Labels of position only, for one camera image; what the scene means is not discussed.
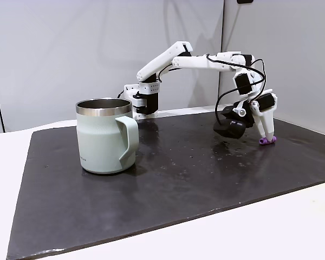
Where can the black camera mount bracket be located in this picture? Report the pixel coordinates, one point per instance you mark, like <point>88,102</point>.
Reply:
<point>246,117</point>

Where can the purple pen grip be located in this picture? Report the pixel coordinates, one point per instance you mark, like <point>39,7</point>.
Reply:
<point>264,140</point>

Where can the black table mat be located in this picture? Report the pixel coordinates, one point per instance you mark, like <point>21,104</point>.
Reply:
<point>178,184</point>

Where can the black wall-mounted object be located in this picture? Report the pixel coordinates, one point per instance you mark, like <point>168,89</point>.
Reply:
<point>245,1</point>

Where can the pale green steel mug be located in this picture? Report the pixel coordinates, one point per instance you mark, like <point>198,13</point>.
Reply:
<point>100,140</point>

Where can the black oval camera box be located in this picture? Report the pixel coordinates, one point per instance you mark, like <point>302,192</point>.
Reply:
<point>230,128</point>

